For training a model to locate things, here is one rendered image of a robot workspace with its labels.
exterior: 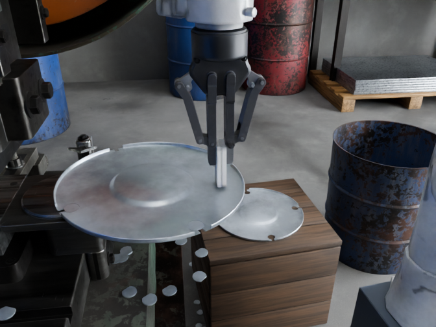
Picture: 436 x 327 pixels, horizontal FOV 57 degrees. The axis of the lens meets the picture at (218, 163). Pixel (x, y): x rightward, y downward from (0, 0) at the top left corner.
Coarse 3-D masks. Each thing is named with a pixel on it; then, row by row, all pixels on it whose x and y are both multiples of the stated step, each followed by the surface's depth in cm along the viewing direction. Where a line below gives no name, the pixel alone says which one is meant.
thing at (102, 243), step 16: (32, 176) 66; (48, 176) 66; (32, 192) 61; (48, 192) 61; (16, 208) 58; (32, 208) 57; (48, 208) 57; (0, 224) 55; (16, 224) 54; (32, 224) 55; (48, 224) 55; (64, 224) 55; (48, 240) 59; (64, 240) 59; (80, 240) 59; (96, 240) 60; (96, 256) 61; (112, 256) 63; (96, 272) 62
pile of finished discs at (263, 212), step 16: (256, 192) 142; (272, 192) 142; (240, 208) 132; (256, 208) 132; (272, 208) 132; (288, 208) 133; (224, 224) 125; (240, 224) 125; (256, 224) 125; (272, 224) 125; (288, 224) 125; (256, 240) 118
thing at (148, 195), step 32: (96, 160) 69; (128, 160) 70; (160, 160) 70; (192, 160) 71; (64, 192) 60; (96, 192) 60; (128, 192) 60; (160, 192) 60; (192, 192) 62; (224, 192) 62; (96, 224) 53; (128, 224) 54; (160, 224) 54
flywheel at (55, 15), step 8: (48, 0) 78; (56, 0) 78; (64, 0) 78; (72, 0) 78; (80, 0) 79; (88, 0) 79; (96, 0) 79; (104, 0) 79; (48, 8) 79; (56, 8) 79; (64, 8) 79; (72, 8) 79; (80, 8) 79; (88, 8) 80; (56, 16) 79; (64, 16) 80; (72, 16) 80; (48, 24) 80
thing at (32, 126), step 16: (0, 0) 51; (0, 16) 51; (16, 48) 56; (16, 64) 53; (32, 64) 53; (0, 80) 47; (16, 80) 48; (32, 80) 53; (0, 96) 48; (16, 96) 48; (32, 96) 51; (48, 96) 56; (0, 112) 49; (16, 112) 49; (32, 112) 51; (48, 112) 59; (0, 128) 49; (16, 128) 50; (32, 128) 52; (0, 144) 49
